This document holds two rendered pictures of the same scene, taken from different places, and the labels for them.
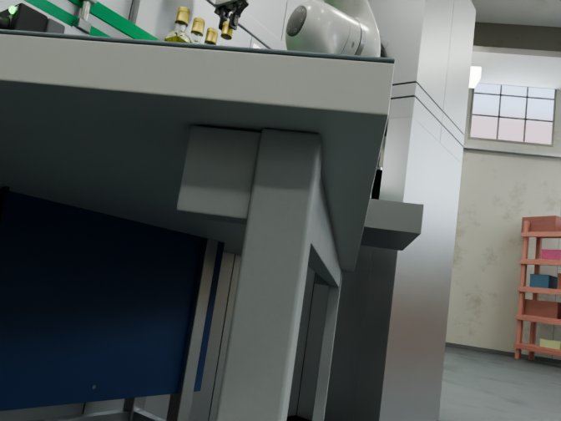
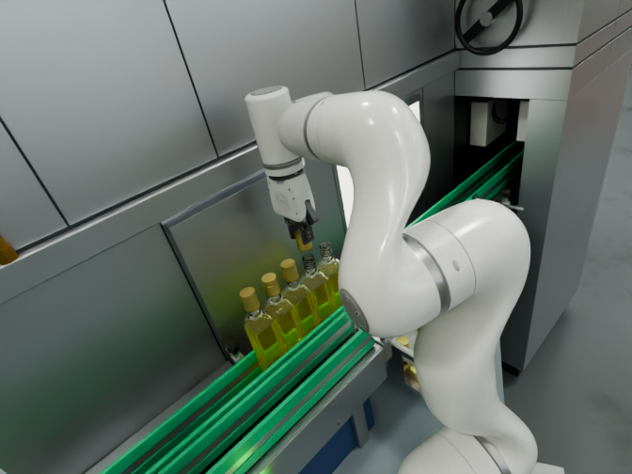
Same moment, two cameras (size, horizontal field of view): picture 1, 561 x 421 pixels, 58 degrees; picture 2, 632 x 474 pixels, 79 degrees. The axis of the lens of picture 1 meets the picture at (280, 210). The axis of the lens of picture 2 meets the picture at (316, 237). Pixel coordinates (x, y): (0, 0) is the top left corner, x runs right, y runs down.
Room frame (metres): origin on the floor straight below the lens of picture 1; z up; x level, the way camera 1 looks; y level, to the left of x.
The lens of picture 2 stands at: (0.72, 0.00, 1.84)
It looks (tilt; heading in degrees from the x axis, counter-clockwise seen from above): 33 degrees down; 16
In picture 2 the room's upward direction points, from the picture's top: 13 degrees counter-clockwise
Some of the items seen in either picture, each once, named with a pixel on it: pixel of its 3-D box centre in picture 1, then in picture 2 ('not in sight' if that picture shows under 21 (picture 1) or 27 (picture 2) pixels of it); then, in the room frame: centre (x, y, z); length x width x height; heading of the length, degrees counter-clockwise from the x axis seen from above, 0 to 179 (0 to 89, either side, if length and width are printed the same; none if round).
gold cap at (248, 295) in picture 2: (182, 17); (249, 299); (1.30, 0.34, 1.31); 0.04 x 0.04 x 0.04
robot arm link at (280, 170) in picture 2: not in sight; (283, 163); (1.44, 0.24, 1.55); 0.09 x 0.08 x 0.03; 53
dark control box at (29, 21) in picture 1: (26, 41); not in sight; (0.81, 0.47, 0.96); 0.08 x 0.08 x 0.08; 53
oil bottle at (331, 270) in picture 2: not in sight; (334, 291); (1.48, 0.20, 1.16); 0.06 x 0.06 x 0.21; 53
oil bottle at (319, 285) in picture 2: not in sight; (319, 304); (1.44, 0.24, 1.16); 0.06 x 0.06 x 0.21; 53
